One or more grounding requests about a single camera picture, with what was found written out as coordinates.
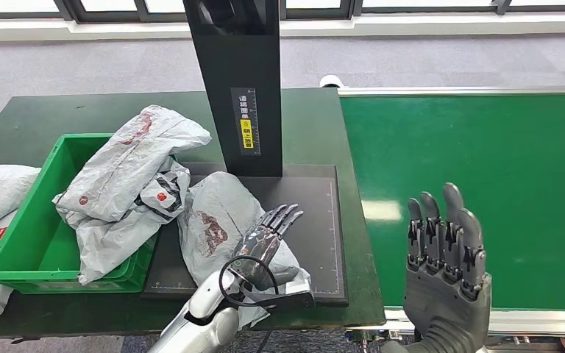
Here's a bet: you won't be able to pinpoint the black yellow ruler label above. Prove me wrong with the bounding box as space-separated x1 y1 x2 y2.
230 88 261 157

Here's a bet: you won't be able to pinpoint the dark window frame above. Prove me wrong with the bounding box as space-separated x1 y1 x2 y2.
0 0 565 23

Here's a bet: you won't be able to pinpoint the aluminium conveyor frame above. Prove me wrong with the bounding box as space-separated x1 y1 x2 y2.
337 86 565 353

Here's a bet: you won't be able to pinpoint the grey parcel black stripes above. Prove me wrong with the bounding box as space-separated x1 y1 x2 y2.
75 155 192 286

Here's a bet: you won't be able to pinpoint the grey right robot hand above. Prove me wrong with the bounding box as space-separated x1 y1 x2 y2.
382 182 493 353

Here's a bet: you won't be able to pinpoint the black inbound scanner machine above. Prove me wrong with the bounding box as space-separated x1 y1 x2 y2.
141 0 349 307

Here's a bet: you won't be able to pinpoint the green conveyor belt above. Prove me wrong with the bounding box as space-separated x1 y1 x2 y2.
339 93 565 310

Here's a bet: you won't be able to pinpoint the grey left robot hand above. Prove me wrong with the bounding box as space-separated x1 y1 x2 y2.
231 203 305 292

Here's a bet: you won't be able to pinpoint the green plastic crate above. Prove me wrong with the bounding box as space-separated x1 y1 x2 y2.
0 132 177 295

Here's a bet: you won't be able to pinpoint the white conveyor roller end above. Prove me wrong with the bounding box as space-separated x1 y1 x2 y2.
319 74 346 89

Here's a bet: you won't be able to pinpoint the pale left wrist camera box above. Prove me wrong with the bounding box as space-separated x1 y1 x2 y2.
274 279 315 313

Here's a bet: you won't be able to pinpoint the long grey parcel dark lining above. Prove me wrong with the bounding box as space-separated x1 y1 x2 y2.
52 104 213 225

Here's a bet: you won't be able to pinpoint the grey parcel brown-red print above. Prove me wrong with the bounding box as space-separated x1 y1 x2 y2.
177 171 313 328

